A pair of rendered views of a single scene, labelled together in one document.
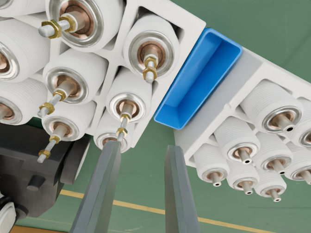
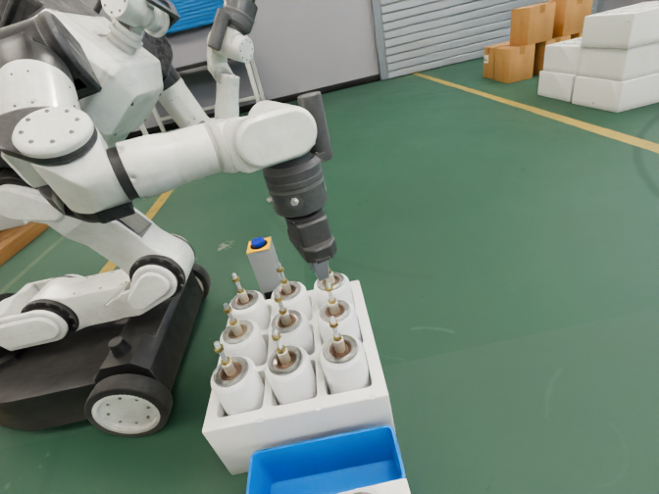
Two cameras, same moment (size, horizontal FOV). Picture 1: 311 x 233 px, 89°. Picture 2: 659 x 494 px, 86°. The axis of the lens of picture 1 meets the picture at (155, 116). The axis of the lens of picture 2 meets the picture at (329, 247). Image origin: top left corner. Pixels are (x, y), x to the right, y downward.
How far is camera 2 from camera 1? 0.63 m
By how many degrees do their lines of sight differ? 78
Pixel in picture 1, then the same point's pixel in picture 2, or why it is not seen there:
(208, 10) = (413, 458)
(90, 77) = (300, 330)
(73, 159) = (150, 385)
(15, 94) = (261, 305)
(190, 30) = (375, 387)
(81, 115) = (254, 344)
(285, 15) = not seen: outside the picture
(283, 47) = not seen: outside the picture
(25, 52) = (298, 302)
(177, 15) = (377, 372)
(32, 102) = (254, 316)
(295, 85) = not seen: outside the picture
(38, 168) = (142, 347)
